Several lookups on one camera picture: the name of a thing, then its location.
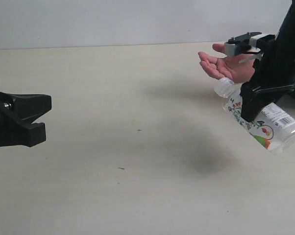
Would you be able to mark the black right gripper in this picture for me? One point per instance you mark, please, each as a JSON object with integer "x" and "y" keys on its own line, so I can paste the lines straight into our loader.
{"x": 276, "y": 75}

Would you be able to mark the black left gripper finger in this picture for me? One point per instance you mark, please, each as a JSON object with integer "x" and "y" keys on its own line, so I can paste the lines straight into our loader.
{"x": 27, "y": 107}
{"x": 21, "y": 133}

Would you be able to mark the clear bottle floral label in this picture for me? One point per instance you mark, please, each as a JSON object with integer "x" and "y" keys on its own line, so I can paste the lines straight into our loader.
{"x": 273, "y": 128}

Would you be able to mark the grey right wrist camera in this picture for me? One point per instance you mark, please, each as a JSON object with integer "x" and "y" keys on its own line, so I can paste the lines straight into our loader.
{"x": 253, "y": 44}

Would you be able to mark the person's open bare hand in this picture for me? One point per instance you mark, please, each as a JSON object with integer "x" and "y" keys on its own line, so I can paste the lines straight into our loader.
{"x": 229, "y": 66}

